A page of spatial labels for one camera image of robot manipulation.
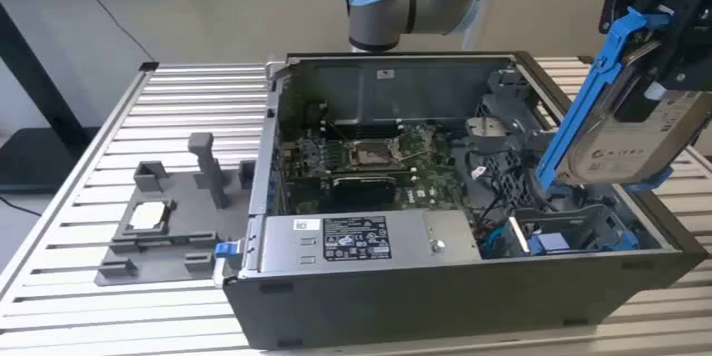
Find hard disk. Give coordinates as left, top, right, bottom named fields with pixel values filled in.
left=527, top=233, right=570, bottom=256
left=535, top=6, right=712, bottom=199

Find green motherboard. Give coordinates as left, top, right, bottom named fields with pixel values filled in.
left=278, top=121, right=481, bottom=220

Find black RAM slots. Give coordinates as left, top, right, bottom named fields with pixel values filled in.
left=321, top=121, right=405, bottom=139

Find CPU socket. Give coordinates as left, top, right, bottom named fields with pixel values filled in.
left=345, top=138, right=409, bottom=170

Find black graphics card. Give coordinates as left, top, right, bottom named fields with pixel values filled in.
left=331, top=175, right=401, bottom=212

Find open black PC case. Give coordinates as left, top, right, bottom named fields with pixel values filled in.
left=222, top=50, right=711, bottom=351

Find silver power supply unit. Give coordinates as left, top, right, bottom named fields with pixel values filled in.
left=258, top=209, right=483, bottom=274

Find blue case latch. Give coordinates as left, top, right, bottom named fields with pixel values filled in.
left=213, top=239, right=241, bottom=263

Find silver CPU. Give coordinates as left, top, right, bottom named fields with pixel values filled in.
left=129, top=202, right=170, bottom=231

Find green RAM stick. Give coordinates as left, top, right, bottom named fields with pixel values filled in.
left=137, top=238, right=198, bottom=247

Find grey parts rack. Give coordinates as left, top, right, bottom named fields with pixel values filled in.
left=94, top=132, right=259, bottom=288

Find black monitor stand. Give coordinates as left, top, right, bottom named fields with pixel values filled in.
left=0, top=1, right=105, bottom=195

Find silver metal bracket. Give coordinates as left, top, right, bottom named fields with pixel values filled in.
left=465, top=115, right=526, bottom=141

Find black wire with white plug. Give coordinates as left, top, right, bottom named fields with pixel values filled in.
left=463, top=149, right=493, bottom=183

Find thin black wall cable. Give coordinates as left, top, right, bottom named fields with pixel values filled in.
left=55, top=0, right=161, bottom=65

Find black floor cable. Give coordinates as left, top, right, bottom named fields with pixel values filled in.
left=0, top=196, right=37, bottom=217

